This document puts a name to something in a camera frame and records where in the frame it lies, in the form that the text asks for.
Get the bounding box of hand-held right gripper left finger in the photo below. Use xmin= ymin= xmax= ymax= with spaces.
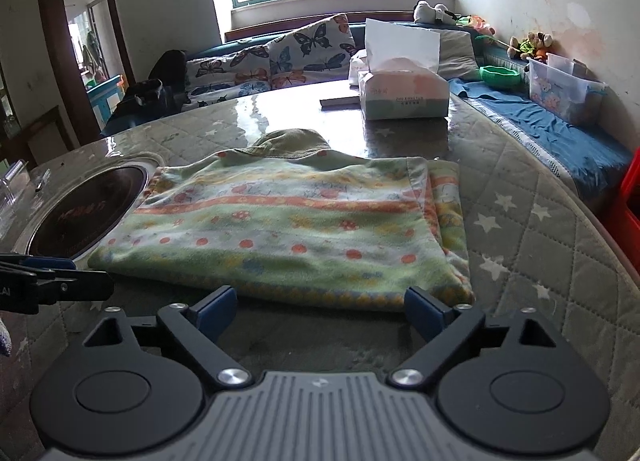
xmin=82 ymin=285 xmax=254 ymax=390

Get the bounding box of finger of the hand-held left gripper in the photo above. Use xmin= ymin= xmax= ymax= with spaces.
xmin=0 ymin=252 xmax=77 ymax=272

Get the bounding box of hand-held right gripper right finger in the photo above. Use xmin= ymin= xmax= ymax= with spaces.
xmin=389 ymin=285 xmax=562 ymax=389

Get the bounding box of patterned child's shirt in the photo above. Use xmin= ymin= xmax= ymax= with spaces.
xmin=87 ymin=128 xmax=476 ymax=312

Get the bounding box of round built-in table cooker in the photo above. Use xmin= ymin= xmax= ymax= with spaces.
xmin=10 ymin=153 xmax=167 ymax=263

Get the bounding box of clear plastic clamshell container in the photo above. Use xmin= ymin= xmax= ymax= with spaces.
xmin=0 ymin=159 xmax=32 ymax=208

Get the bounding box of grey star quilted table cover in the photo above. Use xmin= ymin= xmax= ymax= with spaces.
xmin=0 ymin=80 xmax=640 ymax=461

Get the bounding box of blue painted cabinet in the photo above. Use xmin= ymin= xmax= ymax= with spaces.
xmin=87 ymin=73 xmax=124 ymax=128

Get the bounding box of black clothing pile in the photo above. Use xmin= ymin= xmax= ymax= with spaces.
xmin=101 ymin=50 xmax=189 ymax=136

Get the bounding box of blue bed sheet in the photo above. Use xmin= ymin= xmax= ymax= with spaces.
xmin=449 ymin=78 xmax=634 ymax=203

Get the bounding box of tissue box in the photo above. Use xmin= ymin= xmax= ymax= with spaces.
xmin=357 ymin=68 xmax=451 ymax=121

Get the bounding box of dark flat book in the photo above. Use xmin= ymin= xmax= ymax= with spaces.
xmin=319 ymin=96 xmax=362 ymax=111

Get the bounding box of red plastic crate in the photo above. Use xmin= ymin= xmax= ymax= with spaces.
xmin=612 ymin=148 xmax=640 ymax=243

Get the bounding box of green plastic bowl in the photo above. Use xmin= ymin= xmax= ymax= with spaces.
xmin=478 ymin=64 xmax=522 ymax=88

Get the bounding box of white tissue pack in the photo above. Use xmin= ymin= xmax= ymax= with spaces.
xmin=348 ymin=50 xmax=369 ymax=88

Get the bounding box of grey pillow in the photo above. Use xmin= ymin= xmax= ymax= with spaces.
xmin=434 ymin=28 xmax=482 ymax=83

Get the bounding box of clear plastic storage box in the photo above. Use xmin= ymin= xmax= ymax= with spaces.
xmin=527 ymin=52 xmax=609 ymax=125

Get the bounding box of teal sofa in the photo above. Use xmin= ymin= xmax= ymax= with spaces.
xmin=189 ymin=22 xmax=482 ymax=59

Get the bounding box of white tissue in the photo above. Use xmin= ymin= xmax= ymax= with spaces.
xmin=363 ymin=18 xmax=442 ymax=75

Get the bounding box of brown plush toy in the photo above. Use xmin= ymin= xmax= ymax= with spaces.
xmin=507 ymin=30 xmax=554 ymax=62

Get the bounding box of white plush toy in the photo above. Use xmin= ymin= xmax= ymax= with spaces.
xmin=412 ymin=0 xmax=459 ymax=25

